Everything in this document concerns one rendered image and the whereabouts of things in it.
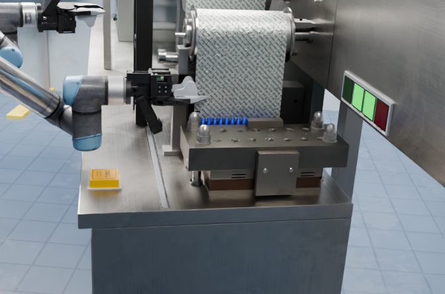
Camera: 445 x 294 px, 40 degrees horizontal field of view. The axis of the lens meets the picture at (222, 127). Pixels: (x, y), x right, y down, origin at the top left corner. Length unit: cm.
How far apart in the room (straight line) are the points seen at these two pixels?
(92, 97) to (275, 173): 49
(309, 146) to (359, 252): 170
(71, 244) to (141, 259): 162
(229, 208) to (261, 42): 44
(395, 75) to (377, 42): 11
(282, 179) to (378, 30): 43
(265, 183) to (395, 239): 192
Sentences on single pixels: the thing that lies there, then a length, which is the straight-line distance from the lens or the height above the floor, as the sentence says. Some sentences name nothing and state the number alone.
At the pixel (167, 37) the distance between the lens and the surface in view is 261.
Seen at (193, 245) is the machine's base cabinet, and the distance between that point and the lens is 148.
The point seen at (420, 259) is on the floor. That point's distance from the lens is 320.
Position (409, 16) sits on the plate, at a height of 139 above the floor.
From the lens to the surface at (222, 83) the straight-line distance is 160.
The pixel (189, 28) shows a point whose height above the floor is 127.
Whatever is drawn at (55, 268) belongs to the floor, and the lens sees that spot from 291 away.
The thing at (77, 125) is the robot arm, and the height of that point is 103.
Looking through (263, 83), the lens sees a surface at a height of 113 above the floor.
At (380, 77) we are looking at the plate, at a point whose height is 125.
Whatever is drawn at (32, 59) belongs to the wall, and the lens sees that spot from 547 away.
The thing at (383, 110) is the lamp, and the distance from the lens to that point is 127.
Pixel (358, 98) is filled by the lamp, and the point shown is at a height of 118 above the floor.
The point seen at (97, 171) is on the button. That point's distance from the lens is 156.
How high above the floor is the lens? 156
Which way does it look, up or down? 20 degrees down
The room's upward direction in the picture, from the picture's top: 3 degrees clockwise
